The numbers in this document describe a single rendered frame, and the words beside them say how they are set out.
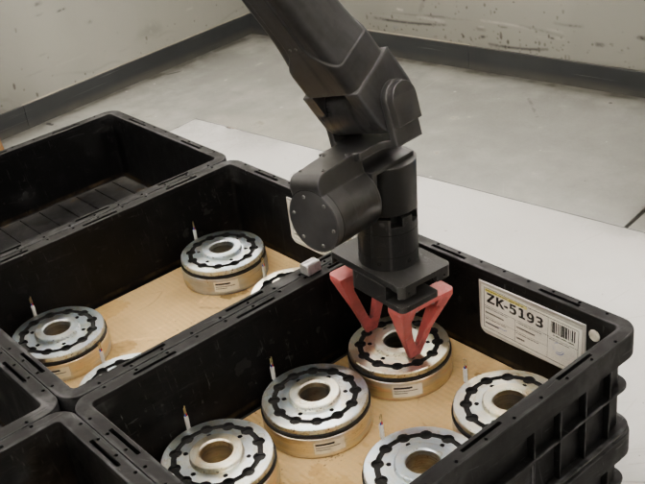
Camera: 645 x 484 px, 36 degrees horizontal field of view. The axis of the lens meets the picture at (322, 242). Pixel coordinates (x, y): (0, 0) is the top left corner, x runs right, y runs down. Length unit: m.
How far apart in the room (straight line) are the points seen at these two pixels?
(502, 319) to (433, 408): 0.11
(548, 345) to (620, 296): 0.42
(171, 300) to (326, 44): 0.47
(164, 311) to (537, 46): 3.03
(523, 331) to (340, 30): 0.34
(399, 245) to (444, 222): 0.64
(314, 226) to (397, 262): 0.11
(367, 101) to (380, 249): 0.15
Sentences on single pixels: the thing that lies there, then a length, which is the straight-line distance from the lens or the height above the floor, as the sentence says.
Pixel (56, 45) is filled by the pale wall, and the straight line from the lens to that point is 4.34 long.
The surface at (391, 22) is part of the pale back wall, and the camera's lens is 4.43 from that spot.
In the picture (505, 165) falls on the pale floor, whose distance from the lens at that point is 3.35.
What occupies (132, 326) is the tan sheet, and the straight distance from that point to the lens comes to 1.16.
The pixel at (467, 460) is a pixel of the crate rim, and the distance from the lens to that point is 0.76.
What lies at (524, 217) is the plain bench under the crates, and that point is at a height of 0.70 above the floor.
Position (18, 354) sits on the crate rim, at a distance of 0.97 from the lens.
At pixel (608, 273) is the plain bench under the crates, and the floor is 0.70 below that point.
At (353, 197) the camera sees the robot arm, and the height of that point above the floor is 1.06.
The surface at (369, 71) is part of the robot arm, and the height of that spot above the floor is 1.15.
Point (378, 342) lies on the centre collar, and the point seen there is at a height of 0.87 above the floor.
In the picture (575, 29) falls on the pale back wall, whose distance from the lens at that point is 3.93.
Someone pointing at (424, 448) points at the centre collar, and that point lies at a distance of 0.86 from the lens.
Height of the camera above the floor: 1.43
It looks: 29 degrees down
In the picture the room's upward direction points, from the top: 7 degrees counter-clockwise
